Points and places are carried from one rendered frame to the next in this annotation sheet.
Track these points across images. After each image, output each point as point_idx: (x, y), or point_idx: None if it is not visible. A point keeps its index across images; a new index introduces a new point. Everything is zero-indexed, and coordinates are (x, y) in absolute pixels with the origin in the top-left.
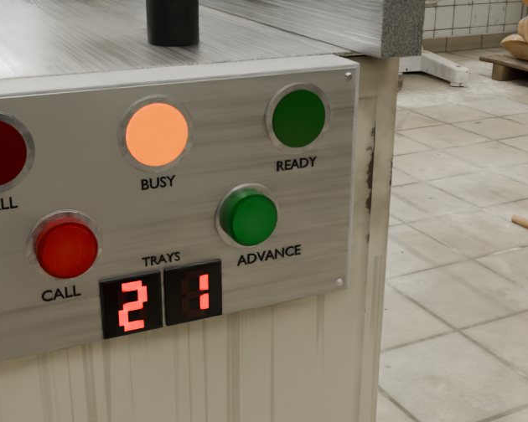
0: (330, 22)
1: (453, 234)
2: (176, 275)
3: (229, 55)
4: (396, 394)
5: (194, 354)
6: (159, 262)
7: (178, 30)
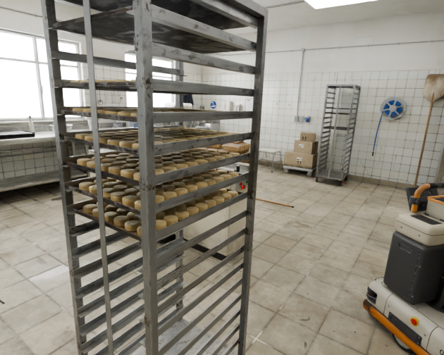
0: (247, 169)
1: None
2: (244, 185)
3: (243, 172)
4: None
5: (242, 191)
6: (243, 184)
7: (239, 170)
